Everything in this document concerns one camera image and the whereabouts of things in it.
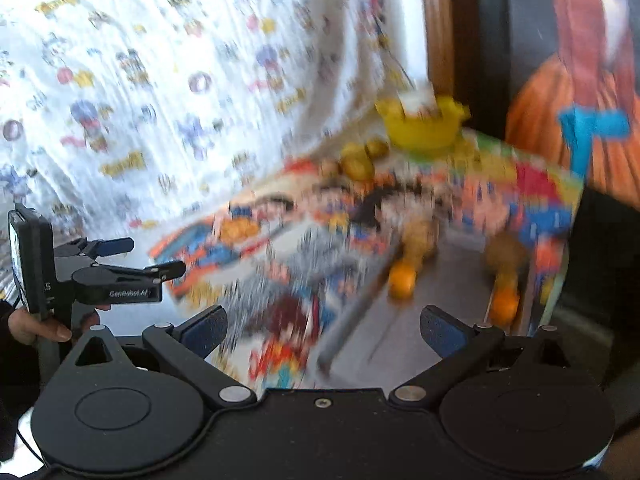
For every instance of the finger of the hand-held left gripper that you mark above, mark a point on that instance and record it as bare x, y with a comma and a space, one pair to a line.
150, 271
112, 246

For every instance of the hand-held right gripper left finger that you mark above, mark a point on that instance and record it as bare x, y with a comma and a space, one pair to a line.
205, 330

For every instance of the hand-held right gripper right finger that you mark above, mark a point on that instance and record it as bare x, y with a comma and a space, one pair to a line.
440, 330

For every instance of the metal tray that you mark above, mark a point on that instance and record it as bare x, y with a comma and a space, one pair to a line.
440, 320

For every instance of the small orange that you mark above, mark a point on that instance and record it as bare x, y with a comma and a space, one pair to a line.
401, 281
504, 307

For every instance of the small brown fruit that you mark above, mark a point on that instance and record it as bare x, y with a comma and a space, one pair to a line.
505, 256

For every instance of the yellow plastic bowl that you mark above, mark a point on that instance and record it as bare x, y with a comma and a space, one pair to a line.
425, 132

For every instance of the person's left forearm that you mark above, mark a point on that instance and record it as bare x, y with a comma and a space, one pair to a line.
15, 375

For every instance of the person's left hand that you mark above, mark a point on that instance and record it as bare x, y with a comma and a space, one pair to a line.
50, 332

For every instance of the colourful comic poster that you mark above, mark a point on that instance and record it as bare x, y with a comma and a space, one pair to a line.
525, 195

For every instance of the black box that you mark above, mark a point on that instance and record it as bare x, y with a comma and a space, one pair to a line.
600, 260

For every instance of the white cartoon printed blanket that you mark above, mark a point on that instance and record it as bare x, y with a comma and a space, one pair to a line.
150, 60

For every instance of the white jar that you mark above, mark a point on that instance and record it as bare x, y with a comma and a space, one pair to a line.
415, 100

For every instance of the black door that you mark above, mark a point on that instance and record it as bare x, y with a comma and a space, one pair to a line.
490, 35

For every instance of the wall poster with orange dress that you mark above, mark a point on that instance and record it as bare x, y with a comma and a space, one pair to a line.
590, 35

